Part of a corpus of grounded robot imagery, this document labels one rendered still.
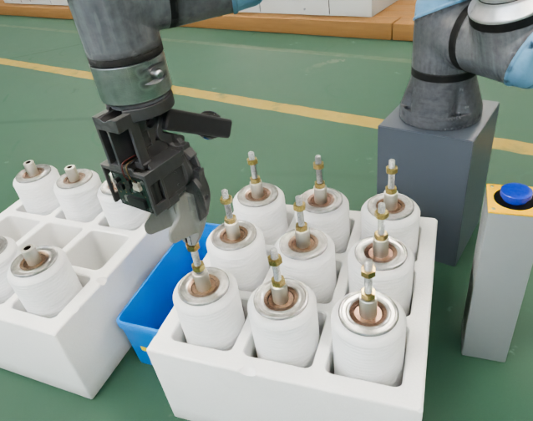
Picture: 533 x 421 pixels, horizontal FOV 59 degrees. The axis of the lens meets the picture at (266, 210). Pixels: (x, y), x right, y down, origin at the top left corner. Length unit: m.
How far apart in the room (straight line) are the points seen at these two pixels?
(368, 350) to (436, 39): 0.53
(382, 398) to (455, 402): 0.25
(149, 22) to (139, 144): 0.12
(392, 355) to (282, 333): 0.14
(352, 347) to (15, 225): 0.84
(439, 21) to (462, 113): 0.17
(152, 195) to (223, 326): 0.26
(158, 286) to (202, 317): 0.31
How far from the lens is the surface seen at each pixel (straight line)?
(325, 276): 0.73
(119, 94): 0.49
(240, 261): 0.74
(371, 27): 2.50
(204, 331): 0.69
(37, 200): 1.14
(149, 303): 0.96
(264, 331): 0.64
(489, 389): 0.89
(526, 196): 0.72
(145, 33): 0.48
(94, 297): 0.87
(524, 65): 0.78
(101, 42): 0.48
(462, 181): 0.95
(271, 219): 0.83
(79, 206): 1.05
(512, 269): 0.77
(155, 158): 0.53
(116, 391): 0.95
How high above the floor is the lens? 0.72
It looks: 35 degrees down
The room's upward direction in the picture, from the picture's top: 9 degrees counter-clockwise
